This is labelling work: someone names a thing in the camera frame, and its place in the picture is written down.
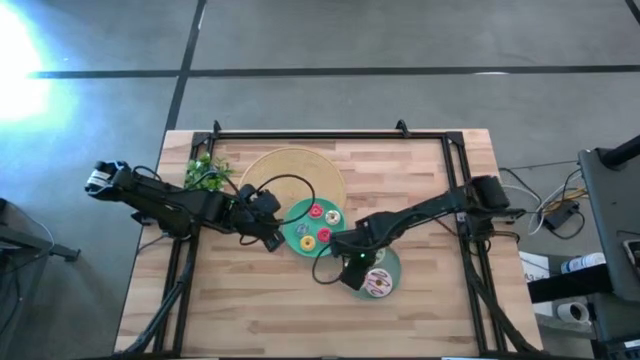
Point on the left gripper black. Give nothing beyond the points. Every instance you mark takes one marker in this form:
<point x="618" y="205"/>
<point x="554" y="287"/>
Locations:
<point x="255" y="222"/>

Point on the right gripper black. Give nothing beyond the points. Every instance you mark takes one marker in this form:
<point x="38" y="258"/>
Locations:
<point x="357" y="250"/>

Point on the large pink sprinkled donut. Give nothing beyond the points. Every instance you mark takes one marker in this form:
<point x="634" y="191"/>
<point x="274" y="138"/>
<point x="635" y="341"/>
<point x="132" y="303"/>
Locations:
<point x="382" y="289"/>

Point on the orange toy donut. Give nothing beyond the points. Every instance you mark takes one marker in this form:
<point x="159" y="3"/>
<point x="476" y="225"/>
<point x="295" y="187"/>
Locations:
<point x="304" y="240"/>

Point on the red glazed toy donut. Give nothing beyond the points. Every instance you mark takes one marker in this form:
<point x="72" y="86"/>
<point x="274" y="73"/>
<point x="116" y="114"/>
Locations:
<point x="320" y="231"/>

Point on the pink glazed toy donut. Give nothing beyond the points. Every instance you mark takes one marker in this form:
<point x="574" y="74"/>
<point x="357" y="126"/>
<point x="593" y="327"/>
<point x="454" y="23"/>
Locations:
<point x="312" y="208"/>

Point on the white glazed toy donut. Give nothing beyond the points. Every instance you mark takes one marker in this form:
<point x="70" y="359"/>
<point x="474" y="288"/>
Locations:
<point x="329" y="214"/>

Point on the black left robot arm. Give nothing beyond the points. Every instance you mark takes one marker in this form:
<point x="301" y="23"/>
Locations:
<point x="170" y="202"/>

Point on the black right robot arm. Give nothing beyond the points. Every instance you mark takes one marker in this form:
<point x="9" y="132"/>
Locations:
<point x="425" y="207"/>

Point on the pale toy donut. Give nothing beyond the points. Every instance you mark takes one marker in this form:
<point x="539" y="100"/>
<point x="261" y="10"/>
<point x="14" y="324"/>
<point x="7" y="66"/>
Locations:
<point x="381" y="256"/>

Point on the teal plate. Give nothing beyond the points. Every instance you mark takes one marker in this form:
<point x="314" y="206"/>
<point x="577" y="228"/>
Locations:
<point x="313" y="225"/>
<point x="395" y="270"/>

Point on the round woven placemat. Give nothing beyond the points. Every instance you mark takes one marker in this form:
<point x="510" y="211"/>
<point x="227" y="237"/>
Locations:
<point x="295" y="160"/>

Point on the green artificial plant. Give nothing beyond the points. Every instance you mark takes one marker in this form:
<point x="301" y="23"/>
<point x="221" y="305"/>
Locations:
<point x="200" y="172"/>

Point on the white paper sheet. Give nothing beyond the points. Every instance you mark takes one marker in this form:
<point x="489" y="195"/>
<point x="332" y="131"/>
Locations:
<point x="534" y="267"/>

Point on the black power adapter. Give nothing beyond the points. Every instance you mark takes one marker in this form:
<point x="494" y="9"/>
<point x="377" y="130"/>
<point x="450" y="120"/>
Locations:
<point x="560" y="215"/>

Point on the black shelf board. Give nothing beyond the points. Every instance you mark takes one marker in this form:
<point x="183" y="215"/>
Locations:
<point x="570" y="287"/>

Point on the white tape roll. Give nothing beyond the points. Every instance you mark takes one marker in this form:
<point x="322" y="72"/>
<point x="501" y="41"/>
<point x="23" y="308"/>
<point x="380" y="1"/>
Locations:
<point x="572" y="312"/>

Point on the white plastic bottle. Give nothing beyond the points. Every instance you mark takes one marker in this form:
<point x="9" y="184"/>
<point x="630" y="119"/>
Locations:
<point x="582" y="261"/>

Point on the black floor stand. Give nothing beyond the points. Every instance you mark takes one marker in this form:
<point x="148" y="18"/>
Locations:
<point x="30" y="242"/>

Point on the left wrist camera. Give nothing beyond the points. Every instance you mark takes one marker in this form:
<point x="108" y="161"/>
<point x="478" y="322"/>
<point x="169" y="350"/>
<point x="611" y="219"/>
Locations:
<point x="262" y="202"/>

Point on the black rig frame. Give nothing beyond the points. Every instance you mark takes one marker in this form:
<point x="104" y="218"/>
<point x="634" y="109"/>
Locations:
<point x="325" y="135"/>

